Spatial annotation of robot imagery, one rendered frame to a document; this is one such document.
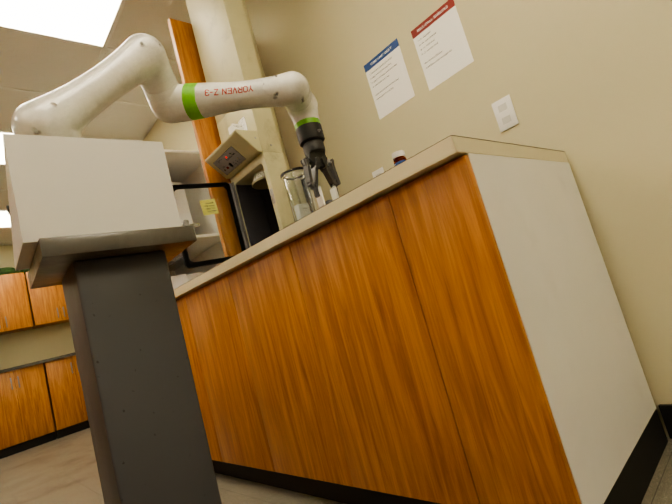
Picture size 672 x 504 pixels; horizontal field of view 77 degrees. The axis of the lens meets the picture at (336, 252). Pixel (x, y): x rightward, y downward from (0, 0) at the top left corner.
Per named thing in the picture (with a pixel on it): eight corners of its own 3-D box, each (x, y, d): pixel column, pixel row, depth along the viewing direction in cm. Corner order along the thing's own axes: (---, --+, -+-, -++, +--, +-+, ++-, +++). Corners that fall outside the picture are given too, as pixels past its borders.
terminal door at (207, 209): (248, 258, 208) (229, 181, 212) (185, 268, 190) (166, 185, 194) (247, 258, 208) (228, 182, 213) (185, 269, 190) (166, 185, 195)
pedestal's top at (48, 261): (42, 257, 84) (38, 238, 84) (30, 289, 108) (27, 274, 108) (197, 240, 105) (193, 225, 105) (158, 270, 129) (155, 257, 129)
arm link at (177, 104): (136, 97, 135) (149, 79, 144) (154, 132, 145) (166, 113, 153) (189, 90, 133) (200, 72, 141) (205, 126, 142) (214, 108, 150)
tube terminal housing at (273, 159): (292, 261, 226) (257, 129, 236) (330, 244, 203) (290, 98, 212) (252, 268, 209) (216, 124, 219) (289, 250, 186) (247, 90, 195)
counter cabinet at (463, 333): (286, 425, 275) (253, 290, 285) (668, 441, 127) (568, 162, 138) (187, 473, 229) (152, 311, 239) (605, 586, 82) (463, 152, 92)
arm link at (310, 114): (315, 93, 155) (287, 103, 156) (308, 77, 143) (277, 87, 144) (326, 129, 153) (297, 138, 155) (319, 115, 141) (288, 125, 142)
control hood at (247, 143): (229, 179, 215) (225, 161, 216) (263, 151, 192) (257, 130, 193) (209, 179, 207) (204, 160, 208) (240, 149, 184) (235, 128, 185)
